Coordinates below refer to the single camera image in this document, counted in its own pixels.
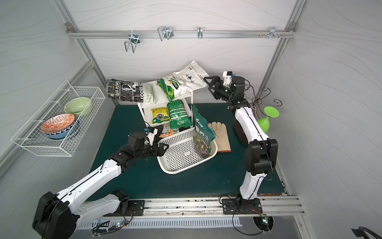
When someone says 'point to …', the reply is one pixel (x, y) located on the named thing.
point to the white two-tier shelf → (187, 99)
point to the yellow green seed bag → (160, 115)
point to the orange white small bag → (166, 131)
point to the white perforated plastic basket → (181, 154)
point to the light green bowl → (76, 105)
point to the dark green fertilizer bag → (203, 135)
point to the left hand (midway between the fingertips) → (164, 145)
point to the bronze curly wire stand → (257, 101)
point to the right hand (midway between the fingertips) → (204, 81)
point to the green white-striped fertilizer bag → (179, 116)
